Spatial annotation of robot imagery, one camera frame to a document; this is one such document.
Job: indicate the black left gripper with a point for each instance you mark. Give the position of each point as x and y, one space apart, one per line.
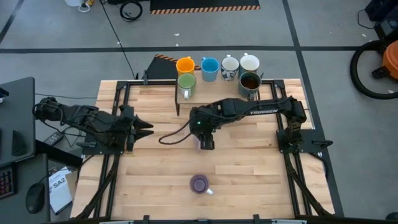
130 124

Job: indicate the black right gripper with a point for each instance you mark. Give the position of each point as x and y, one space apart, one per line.
205 119

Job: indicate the dark teal mug brown interior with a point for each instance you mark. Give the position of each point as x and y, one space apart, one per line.
249 83

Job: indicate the light blue mug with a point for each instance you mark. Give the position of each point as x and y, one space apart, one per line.
210 67

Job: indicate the yellow mug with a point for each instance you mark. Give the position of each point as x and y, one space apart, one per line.
185 66

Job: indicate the white mug blue leaf pattern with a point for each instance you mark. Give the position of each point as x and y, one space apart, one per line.
230 67

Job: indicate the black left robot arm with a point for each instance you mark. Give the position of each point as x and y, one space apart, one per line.
93 123

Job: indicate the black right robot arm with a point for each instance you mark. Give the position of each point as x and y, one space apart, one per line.
264 111

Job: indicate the purple and white mug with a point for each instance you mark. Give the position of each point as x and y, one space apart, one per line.
199 184

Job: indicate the wooden shelf black legs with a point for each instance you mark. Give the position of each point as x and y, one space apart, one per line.
214 93

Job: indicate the small black striped-edge floor mat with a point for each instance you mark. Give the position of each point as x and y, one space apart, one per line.
161 68

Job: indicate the black power adapter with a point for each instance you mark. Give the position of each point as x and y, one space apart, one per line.
53 138

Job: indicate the white printed paper sheet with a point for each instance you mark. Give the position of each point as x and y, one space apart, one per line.
59 193

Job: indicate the dark grey desk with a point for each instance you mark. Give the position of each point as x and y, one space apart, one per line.
18 109

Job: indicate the black computer mouse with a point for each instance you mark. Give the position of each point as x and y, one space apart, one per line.
35 196

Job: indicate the large black striped-edge floor mat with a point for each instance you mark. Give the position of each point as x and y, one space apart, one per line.
202 4

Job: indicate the white container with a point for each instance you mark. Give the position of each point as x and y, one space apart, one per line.
74 2

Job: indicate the black keyboard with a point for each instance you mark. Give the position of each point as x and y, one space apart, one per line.
6 183

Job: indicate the orange vacuum cleaner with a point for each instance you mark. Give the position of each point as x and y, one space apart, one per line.
391 60

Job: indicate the black equipment case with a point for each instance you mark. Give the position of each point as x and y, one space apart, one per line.
385 18

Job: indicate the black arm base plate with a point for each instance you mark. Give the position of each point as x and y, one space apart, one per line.
311 137
102 151

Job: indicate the black metal table frame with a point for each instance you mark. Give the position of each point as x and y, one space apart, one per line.
149 82

